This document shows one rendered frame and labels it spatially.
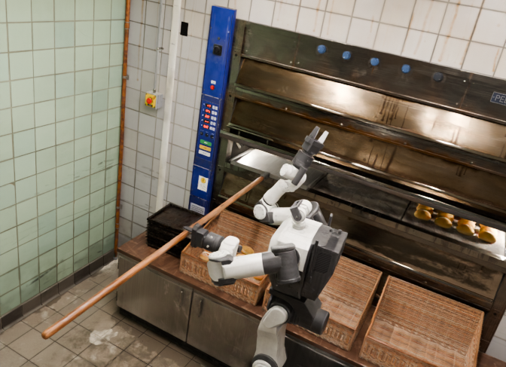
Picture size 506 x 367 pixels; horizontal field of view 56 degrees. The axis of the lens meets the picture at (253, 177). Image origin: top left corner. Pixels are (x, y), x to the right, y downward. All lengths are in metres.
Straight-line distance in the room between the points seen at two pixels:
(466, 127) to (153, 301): 2.18
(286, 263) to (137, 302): 1.72
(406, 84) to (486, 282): 1.19
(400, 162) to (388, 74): 0.49
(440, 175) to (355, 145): 0.50
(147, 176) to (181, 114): 0.61
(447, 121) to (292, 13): 1.04
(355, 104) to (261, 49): 0.66
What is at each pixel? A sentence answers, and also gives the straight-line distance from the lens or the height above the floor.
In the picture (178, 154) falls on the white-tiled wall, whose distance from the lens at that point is 3.44.
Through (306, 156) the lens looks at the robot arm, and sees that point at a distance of 2.30.
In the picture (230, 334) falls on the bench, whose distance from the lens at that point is 3.09.
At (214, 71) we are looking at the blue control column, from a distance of 3.11.
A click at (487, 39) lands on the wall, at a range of 2.66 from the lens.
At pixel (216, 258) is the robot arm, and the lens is 1.97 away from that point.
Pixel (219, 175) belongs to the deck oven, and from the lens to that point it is 3.30.
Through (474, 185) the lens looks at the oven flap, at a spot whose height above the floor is 1.54.
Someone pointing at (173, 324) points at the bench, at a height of 0.20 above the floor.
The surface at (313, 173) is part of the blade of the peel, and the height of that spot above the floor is 1.18.
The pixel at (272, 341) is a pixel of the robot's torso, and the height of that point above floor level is 0.78.
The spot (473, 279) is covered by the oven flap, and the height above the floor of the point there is 1.01.
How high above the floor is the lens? 2.42
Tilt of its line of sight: 24 degrees down
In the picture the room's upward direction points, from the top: 10 degrees clockwise
